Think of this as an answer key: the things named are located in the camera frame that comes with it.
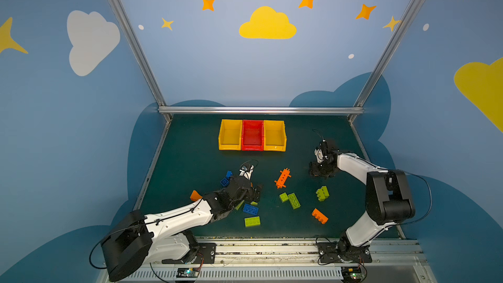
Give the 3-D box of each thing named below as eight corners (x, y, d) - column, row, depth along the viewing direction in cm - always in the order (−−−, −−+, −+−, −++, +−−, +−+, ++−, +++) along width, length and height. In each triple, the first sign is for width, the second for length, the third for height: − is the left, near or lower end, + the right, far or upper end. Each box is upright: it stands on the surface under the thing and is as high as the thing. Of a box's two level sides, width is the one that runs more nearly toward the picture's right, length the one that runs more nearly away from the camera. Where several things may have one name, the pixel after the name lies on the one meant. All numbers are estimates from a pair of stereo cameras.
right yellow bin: (263, 153, 107) (264, 145, 101) (262, 128, 119) (263, 120, 113) (285, 153, 107) (287, 145, 102) (282, 128, 119) (284, 120, 114)
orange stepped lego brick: (310, 213, 86) (311, 212, 84) (314, 208, 87) (315, 207, 85) (323, 225, 83) (325, 223, 81) (327, 219, 84) (329, 218, 82)
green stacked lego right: (317, 201, 89) (319, 198, 87) (315, 188, 93) (316, 185, 91) (328, 201, 89) (330, 199, 87) (325, 188, 93) (327, 185, 91)
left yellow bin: (219, 151, 107) (217, 144, 102) (222, 127, 119) (221, 119, 113) (241, 152, 107) (240, 144, 102) (242, 127, 119) (242, 119, 114)
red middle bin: (241, 154, 107) (241, 146, 101) (242, 128, 119) (242, 119, 113) (263, 154, 107) (264, 146, 101) (262, 128, 119) (263, 120, 114)
